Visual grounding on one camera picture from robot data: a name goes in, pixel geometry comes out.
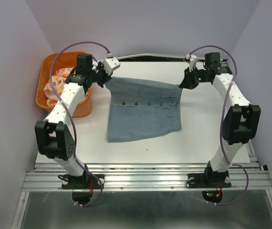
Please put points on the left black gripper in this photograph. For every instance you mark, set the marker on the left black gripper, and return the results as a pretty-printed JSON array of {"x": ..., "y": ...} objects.
[{"x": 106, "y": 77}]

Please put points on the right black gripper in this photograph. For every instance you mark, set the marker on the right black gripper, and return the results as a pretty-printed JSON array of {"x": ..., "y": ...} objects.
[{"x": 188, "y": 82}]

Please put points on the blue denim skirt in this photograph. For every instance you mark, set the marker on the blue denim skirt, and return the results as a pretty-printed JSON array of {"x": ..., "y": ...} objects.
[{"x": 141, "y": 109}]

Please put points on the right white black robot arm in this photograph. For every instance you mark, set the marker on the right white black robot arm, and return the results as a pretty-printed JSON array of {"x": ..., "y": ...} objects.
[{"x": 239, "y": 117}]

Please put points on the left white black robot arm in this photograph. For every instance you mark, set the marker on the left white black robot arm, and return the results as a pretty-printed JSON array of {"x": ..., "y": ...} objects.
[{"x": 54, "y": 139}]

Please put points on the orange plastic basket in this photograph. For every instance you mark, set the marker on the orange plastic basket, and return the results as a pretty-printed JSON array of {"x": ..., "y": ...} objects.
[{"x": 66, "y": 59}]

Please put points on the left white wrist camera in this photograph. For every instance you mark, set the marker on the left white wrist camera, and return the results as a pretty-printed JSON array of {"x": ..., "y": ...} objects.
[{"x": 111, "y": 64}]

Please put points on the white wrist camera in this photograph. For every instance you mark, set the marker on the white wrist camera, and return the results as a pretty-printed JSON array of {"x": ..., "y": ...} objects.
[
  {"x": 192, "y": 61},
  {"x": 111, "y": 64}
]

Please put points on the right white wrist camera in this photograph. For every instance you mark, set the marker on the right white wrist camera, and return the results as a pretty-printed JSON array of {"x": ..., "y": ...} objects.
[{"x": 192, "y": 61}]

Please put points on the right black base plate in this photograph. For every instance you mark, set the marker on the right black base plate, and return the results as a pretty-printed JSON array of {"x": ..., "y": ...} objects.
[{"x": 200, "y": 180}]

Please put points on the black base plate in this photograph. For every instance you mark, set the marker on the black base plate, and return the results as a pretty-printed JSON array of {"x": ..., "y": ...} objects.
[
  {"x": 200, "y": 180},
  {"x": 97, "y": 181}
]

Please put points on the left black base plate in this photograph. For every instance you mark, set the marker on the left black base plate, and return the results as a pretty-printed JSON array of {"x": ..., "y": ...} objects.
[{"x": 97, "y": 181}]

